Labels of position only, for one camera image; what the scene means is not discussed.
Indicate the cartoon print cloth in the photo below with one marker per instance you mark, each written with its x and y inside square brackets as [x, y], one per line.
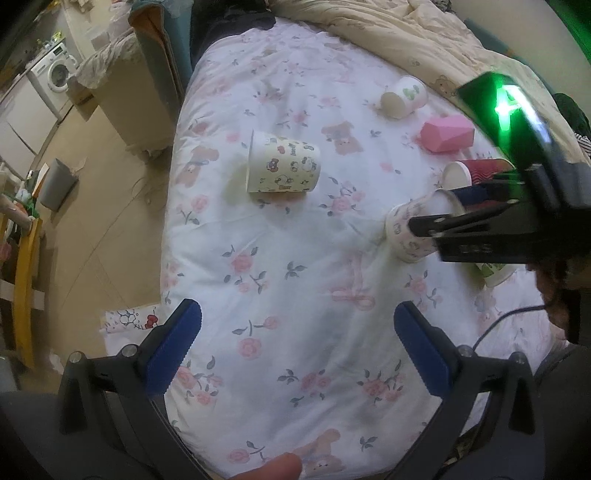
[129, 321]

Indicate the person's left hand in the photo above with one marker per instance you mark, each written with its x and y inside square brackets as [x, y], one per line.
[272, 468]

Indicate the striped cloth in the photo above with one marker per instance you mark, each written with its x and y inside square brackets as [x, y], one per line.
[584, 144]

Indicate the cream bear print quilt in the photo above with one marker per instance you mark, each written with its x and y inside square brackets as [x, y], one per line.
[415, 41]

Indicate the dark cloth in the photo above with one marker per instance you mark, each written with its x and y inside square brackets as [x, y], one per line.
[572, 113]

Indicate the teal padded headboard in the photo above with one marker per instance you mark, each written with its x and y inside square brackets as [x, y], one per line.
[154, 50]

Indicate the grey trash bin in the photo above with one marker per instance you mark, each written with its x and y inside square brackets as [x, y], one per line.
[57, 184]

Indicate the white floral blanket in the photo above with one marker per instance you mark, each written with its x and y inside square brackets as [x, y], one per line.
[286, 277]

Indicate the pink box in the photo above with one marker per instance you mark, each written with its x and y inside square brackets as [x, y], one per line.
[447, 134]

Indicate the white cabinet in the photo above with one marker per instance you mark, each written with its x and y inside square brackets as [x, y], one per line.
[18, 117]

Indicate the yellow wooden frame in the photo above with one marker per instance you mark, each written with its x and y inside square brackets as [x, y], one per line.
[25, 286]

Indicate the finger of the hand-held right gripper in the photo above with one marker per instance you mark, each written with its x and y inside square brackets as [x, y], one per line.
[448, 224]
[480, 193]

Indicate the large cartoon print paper cup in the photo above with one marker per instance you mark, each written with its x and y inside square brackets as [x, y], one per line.
[284, 166]

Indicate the pink cartoon print paper cup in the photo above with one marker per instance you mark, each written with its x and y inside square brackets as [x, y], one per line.
[411, 230]

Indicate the white washing machine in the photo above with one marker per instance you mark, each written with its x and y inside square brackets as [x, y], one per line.
[55, 74]

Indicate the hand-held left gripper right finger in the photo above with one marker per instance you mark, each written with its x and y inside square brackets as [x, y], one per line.
[422, 350]

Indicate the red paper cup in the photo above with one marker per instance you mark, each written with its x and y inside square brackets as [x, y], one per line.
[475, 173]

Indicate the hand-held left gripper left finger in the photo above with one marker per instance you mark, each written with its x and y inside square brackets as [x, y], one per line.
[173, 350]

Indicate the white cup with green print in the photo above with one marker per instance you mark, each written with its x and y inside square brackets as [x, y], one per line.
[404, 98]
[496, 274]

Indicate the beige bedside cabinet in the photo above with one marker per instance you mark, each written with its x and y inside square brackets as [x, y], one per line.
[127, 108]

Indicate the person's right hand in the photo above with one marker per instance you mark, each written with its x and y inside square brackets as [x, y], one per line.
[556, 295]

